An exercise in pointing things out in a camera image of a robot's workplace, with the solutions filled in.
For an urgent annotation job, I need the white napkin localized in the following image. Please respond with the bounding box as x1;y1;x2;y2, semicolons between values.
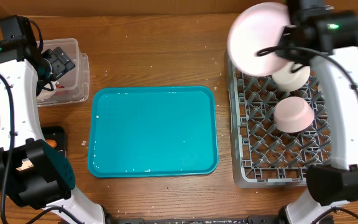
37;90;55;101

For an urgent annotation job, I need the large white plate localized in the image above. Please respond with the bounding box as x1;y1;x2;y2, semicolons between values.
227;2;290;77

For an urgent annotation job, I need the orange carrot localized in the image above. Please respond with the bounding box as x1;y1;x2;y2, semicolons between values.
46;139;57;148

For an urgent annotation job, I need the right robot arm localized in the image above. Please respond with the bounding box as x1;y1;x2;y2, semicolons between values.
257;0;358;223

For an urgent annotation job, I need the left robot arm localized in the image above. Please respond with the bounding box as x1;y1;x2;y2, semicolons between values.
0;15;112;224

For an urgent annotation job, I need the grey dishwasher rack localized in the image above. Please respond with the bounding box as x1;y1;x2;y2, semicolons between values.
224;55;331;188

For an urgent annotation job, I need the clear plastic bin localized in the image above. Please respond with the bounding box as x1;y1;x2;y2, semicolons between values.
37;38;90;107

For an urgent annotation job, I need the teal plastic tray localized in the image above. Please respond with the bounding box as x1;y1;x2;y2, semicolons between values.
88;86;219;178

